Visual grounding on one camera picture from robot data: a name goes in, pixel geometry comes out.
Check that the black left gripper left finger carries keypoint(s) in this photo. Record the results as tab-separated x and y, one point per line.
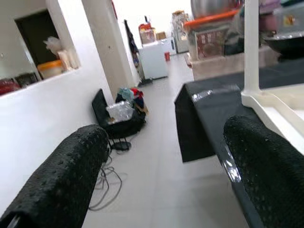
59	178

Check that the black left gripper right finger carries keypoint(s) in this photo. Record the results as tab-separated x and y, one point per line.
270	171

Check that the white plastic table leg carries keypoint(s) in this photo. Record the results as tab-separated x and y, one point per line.
251	45

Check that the white plastic table top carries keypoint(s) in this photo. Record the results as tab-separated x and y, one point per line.
280	111

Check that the black router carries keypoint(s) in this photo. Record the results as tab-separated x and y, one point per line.
121	146

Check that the black flat bag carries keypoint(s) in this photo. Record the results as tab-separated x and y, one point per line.
99	109

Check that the black tablecloth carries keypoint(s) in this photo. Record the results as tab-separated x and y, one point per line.
199	123

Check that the clear plastic bag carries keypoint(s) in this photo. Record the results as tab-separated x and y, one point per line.
120	111

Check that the clear tape strip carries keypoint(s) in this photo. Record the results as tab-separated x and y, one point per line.
202	95

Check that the teal cloth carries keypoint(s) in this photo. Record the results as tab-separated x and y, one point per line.
124	93

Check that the orange lid white tub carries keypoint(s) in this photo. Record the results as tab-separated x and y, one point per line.
50	69

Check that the red cloth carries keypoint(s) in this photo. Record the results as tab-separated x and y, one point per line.
137	93

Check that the beige woven mat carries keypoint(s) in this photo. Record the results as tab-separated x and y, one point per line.
213	69

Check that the large black round bowl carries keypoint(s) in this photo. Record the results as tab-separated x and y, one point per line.
285	45

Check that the black stand base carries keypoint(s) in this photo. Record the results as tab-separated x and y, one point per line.
145	82

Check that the red patterned box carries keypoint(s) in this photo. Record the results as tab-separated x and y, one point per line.
210	46

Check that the white appliance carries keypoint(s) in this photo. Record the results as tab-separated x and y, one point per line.
153	61

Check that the hanging dark clothes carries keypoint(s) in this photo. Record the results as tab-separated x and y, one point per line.
131	45

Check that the clear plastic storage box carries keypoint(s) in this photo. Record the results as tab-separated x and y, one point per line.
285	19

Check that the small red bucket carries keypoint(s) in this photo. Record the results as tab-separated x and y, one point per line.
167	56

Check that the orange rimmed large container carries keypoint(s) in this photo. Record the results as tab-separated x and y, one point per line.
209	14

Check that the brown cardboard box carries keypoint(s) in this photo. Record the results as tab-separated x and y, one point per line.
161	36

